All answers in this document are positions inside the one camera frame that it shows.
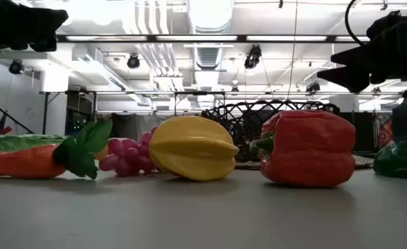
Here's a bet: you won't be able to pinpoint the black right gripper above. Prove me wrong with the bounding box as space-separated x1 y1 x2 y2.
316 10 407 94

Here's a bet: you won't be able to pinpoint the red toy bell pepper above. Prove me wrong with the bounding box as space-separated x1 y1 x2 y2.
250 109 356 189

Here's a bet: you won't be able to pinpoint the green toy bean bunch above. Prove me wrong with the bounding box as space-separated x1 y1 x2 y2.
0 133 69 154

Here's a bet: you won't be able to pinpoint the toy watermelon slice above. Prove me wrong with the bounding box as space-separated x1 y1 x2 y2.
372 139 407 181

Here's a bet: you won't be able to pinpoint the orange toy carrot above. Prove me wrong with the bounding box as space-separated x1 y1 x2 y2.
0 119 113 181

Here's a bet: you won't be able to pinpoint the yellow-orange toy lemon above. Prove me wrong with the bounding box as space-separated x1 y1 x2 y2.
94 145 109 160

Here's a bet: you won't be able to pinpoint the purple toy grapes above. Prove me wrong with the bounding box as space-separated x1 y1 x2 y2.
98 126 159 178

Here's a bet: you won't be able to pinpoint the yellow toy starfruit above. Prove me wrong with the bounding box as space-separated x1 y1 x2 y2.
149 116 240 183

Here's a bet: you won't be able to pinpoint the black slanted pole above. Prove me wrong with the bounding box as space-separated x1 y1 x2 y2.
0 95 35 134

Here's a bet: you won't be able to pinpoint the colourful patterned cloth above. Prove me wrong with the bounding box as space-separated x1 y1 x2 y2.
374 112 395 148

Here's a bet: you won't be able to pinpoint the round woven placemat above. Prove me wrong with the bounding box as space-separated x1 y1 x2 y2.
234 154 374 170

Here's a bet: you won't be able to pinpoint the grey hanging cloth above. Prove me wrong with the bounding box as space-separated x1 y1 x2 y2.
111 112 163 142

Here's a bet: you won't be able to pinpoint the black overhead light bar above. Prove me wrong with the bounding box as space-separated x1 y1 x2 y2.
56 34 371 44

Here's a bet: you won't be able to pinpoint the black metal frame stand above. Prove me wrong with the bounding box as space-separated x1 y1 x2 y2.
174 91 227 117
39 90 98 136

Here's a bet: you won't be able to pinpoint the dark wire basket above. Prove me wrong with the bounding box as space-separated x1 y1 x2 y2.
201 100 341 163

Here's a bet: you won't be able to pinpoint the silver ventilation duct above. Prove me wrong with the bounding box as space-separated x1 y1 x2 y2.
186 0 235 70

